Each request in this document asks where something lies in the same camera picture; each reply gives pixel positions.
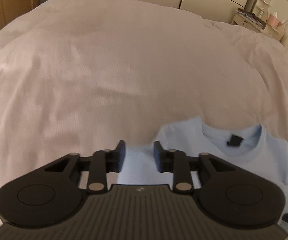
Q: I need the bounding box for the light blue t-shirt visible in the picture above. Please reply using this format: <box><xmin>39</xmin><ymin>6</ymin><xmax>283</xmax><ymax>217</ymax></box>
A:
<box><xmin>117</xmin><ymin>117</ymin><xmax>288</xmax><ymax>213</ymax></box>

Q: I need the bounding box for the white bed sheet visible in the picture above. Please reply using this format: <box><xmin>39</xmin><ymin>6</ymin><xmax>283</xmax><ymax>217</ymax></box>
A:
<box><xmin>0</xmin><ymin>0</ymin><xmax>288</xmax><ymax>230</ymax></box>

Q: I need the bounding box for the cream dressing table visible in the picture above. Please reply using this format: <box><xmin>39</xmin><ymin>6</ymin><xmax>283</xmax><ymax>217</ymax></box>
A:
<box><xmin>231</xmin><ymin>11</ymin><xmax>284</xmax><ymax>42</ymax></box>

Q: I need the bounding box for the dark patterned box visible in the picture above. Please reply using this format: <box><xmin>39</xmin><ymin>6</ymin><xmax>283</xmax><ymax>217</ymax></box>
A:
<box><xmin>236</xmin><ymin>8</ymin><xmax>266</xmax><ymax>29</ymax></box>

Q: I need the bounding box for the pink cup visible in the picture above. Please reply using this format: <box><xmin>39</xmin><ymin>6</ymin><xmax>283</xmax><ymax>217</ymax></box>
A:
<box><xmin>267</xmin><ymin>14</ymin><xmax>282</xmax><ymax>28</ymax></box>

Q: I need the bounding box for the white oval vanity mirror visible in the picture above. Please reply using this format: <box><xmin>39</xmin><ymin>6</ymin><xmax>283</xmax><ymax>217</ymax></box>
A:
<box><xmin>267</xmin><ymin>0</ymin><xmax>288</xmax><ymax>26</ymax></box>

